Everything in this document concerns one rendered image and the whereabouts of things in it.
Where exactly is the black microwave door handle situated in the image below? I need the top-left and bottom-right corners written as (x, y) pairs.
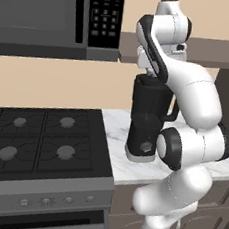
top-left (68, 0), bottom-right (89, 46)

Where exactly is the black gas hob stove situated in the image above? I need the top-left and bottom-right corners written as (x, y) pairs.
top-left (0, 97), bottom-right (125, 229)

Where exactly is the brown wall shelf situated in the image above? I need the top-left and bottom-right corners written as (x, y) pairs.
top-left (116, 28), bottom-right (229, 75)

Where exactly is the grey microwave oven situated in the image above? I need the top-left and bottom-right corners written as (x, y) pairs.
top-left (0, 0), bottom-right (126, 70)

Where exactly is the black blender with grey base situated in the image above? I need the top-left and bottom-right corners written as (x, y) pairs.
top-left (123, 71), bottom-right (185, 168)

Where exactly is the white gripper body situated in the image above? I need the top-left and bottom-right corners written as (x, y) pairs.
top-left (134, 45), bottom-right (156, 74)

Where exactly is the black oven door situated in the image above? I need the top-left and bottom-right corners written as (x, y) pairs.
top-left (0, 197), bottom-right (112, 229)

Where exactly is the brown drawer front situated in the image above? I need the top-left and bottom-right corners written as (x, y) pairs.
top-left (194, 178), bottom-right (229, 213)

